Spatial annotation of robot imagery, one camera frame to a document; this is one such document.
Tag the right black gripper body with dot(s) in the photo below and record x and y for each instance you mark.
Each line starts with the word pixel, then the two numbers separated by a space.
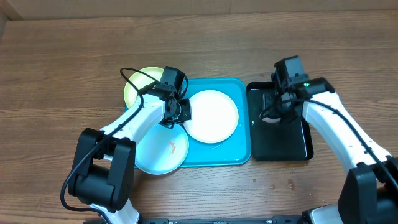
pixel 281 110

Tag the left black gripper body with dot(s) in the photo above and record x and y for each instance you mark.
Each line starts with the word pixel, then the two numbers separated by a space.
pixel 182 113

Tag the white plate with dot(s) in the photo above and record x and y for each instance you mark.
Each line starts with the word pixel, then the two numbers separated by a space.
pixel 214 119

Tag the light blue plate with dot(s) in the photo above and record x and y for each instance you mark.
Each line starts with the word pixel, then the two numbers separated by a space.
pixel 162 150

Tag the green sponge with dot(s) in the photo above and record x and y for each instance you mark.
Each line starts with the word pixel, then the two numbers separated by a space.
pixel 271 120

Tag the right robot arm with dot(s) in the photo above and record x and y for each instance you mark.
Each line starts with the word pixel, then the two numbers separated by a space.
pixel 369 194

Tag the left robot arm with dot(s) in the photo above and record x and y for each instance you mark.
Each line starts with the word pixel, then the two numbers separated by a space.
pixel 102 173

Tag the black rectangular tray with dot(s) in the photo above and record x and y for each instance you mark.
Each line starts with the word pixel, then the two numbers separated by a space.
pixel 275 141

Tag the teal plastic tray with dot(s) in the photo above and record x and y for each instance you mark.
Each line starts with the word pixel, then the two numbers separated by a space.
pixel 235 150

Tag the yellow-green plate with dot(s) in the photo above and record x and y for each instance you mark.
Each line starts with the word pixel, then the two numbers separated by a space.
pixel 140 81

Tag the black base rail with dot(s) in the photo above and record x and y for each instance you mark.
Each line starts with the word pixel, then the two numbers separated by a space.
pixel 279 219

